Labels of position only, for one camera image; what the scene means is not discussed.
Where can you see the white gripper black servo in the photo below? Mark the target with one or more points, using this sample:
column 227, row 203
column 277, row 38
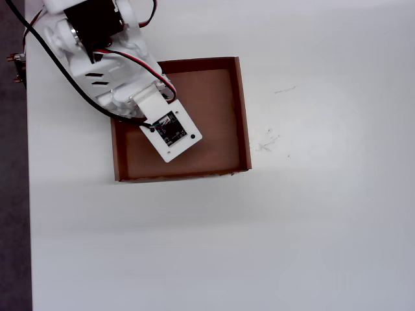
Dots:
column 120, row 104

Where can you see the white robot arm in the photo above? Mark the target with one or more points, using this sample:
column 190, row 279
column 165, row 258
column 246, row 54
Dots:
column 84, row 64

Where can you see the brown cardboard box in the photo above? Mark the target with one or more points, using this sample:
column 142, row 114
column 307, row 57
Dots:
column 214, row 113

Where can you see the table clamp with brass knobs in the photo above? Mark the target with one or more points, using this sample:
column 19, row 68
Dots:
column 20, row 64

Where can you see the white wrist camera mount plate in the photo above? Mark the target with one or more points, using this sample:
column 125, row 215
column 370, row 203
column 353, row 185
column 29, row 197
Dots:
column 186, row 147

